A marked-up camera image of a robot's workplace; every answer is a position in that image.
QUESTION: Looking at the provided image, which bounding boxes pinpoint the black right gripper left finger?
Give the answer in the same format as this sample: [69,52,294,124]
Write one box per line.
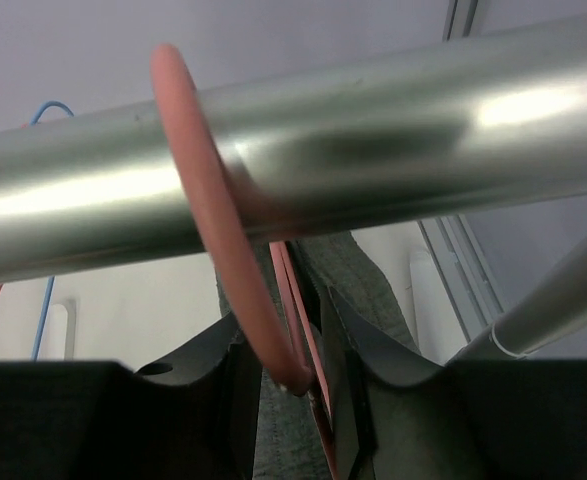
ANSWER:
[0,315,262,479]

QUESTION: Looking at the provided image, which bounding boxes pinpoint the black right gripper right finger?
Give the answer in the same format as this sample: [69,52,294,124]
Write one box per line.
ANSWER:
[320,289,587,479]

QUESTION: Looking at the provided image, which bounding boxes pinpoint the grey shorts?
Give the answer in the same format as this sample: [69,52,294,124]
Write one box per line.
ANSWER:
[215,234,422,480]

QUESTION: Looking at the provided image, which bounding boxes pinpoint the blue hanger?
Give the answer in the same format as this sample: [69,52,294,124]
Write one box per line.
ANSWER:
[28,99,77,361]

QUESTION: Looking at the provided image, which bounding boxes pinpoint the metal clothes rack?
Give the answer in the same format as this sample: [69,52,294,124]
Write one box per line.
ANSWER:
[0,13,587,367]

